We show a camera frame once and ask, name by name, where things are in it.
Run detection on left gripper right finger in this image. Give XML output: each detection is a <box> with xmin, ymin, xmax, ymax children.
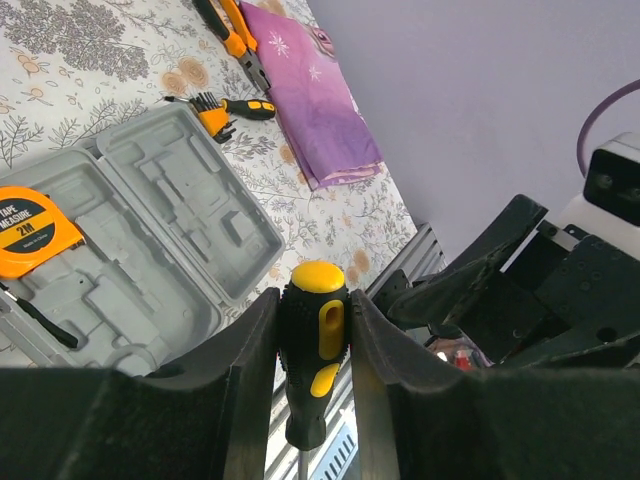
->
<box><xmin>351</xmin><ymin>291</ymin><xmax>639</xmax><ymax>479</ymax></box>

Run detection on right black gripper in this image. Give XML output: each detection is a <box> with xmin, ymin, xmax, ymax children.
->
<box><xmin>373</xmin><ymin>195</ymin><xmax>639</xmax><ymax>368</ymax></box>

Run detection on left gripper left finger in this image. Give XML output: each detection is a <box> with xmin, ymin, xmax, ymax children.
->
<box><xmin>1</xmin><ymin>288</ymin><xmax>280</xmax><ymax>479</ymax></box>

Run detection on yellow black screwdriver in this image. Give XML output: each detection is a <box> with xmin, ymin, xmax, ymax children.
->
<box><xmin>277</xmin><ymin>260</ymin><xmax>348</xmax><ymax>479</ymax></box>

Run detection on grey plastic tool case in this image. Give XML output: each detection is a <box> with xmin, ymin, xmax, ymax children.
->
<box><xmin>1</xmin><ymin>103</ymin><xmax>284</xmax><ymax>375</ymax></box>

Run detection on orange tape measure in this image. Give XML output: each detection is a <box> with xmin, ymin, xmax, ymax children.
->
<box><xmin>0</xmin><ymin>185</ymin><xmax>87</xmax><ymax>350</ymax></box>

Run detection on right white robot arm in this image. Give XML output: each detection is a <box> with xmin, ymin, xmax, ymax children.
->
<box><xmin>373</xmin><ymin>195</ymin><xmax>639</xmax><ymax>368</ymax></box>

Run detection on purple folded cloth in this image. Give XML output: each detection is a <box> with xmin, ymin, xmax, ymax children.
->
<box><xmin>240</xmin><ymin>1</ymin><xmax>382</xmax><ymax>190</ymax></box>

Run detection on screwdriver bit set holder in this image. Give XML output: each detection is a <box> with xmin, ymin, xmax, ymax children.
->
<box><xmin>164</xmin><ymin>91</ymin><xmax>278</xmax><ymax>145</ymax></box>

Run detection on orange black pliers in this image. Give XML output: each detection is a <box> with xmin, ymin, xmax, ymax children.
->
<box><xmin>192</xmin><ymin>0</ymin><xmax>271</xmax><ymax>93</ymax></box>

